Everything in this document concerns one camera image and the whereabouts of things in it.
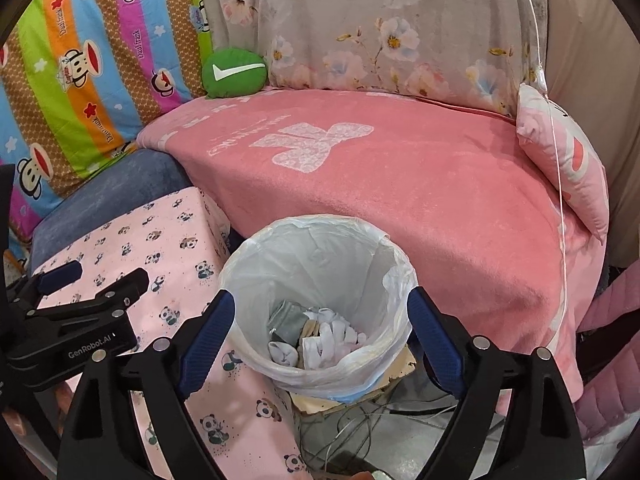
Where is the green round cushion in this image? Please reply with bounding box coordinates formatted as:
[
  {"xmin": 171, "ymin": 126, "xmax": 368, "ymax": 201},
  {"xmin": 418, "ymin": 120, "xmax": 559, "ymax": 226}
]
[{"xmin": 202, "ymin": 48, "xmax": 268, "ymax": 99}]

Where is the pink quilted chair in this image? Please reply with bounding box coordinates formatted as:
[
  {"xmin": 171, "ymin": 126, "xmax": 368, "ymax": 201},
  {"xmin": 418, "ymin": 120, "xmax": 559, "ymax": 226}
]
[{"xmin": 575, "ymin": 262, "xmax": 639, "ymax": 441}]

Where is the blue grey cushion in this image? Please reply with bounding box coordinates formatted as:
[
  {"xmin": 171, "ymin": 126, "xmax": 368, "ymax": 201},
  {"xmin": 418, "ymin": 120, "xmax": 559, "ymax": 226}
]
[{"xmin": 30, "ymin": 148, "xmax": 192, "ymax": 269}]

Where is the thin white cable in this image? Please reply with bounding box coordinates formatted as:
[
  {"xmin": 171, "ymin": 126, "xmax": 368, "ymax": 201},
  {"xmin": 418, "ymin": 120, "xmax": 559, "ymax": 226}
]
[{"xmin": 508, "ymin": 0, "xmax": 572, "ymax": 356}]

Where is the white sock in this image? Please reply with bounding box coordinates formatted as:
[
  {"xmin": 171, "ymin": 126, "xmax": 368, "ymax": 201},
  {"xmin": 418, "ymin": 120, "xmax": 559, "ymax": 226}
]
[{"xmin": 268, "ymin": 340, "xmax": 299, "ymax": 367}]

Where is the pink white small pillow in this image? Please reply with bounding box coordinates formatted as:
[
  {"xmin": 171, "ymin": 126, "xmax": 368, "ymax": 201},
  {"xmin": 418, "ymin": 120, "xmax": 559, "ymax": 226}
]
[{"xmin": 516, "ymin": 84, "xmax": 610, "ymax": 243}]

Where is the white cloth glove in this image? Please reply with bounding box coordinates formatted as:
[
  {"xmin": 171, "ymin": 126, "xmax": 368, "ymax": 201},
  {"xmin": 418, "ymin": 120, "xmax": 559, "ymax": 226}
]
[{"xmin": 297, "ymin": 308, "xmax": 368, "ymax": 370}]

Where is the pink towel blanket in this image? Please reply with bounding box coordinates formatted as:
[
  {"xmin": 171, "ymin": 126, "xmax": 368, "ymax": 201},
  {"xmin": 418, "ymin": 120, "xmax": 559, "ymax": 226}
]
[{"xmin": 137, "ymin": 90, "xmax": 604, "ymax": 399}]

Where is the white lined trash bin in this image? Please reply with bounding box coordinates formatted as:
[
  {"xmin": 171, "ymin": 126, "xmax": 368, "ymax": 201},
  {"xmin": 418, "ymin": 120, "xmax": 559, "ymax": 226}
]
[{"xmin": 218, "ymin": 214, "xmax": 418, "ymax": 403}]

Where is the grey floral quilt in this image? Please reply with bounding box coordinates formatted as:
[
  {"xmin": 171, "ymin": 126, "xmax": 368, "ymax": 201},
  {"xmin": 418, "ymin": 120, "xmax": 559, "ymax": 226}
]
[{"xmin": 204, "ymin": 0, "xmax": 548, "ymax": 117}]

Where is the tan stocking cloth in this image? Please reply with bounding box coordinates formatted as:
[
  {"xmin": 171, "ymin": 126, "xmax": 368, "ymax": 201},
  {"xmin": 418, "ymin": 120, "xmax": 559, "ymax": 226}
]
[{"xmin": 298, "ymin": 320, "xmax": 321, "ymax": 354}]

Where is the colourful striped monkey quilt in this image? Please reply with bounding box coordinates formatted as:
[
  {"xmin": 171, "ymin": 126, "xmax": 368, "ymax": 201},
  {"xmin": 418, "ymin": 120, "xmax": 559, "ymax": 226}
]
[{"xmin": 1, "ymin": 0, "xmax": 213, "ymax": 264}]

